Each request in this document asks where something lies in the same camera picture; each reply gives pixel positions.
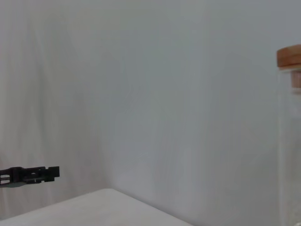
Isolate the glass water dispenser jar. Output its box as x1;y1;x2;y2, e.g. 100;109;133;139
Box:
276;67;301;226

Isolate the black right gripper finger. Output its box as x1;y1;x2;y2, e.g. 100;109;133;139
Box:
0;166;60;189

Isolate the wooden jar lid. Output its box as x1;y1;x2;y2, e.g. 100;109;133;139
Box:
277;44;301;95

